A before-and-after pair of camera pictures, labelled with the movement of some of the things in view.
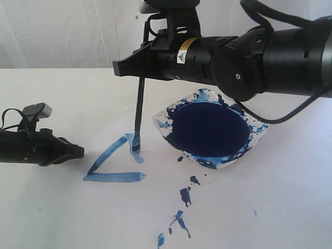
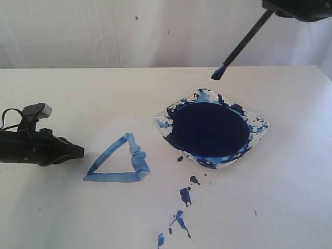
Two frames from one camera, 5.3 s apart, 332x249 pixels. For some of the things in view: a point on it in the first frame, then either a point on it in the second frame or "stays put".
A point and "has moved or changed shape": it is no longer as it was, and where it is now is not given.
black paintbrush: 136,139 has moved or changed shape
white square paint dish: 206,128 stays put
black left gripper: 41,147 stays put
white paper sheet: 112,197 stays put
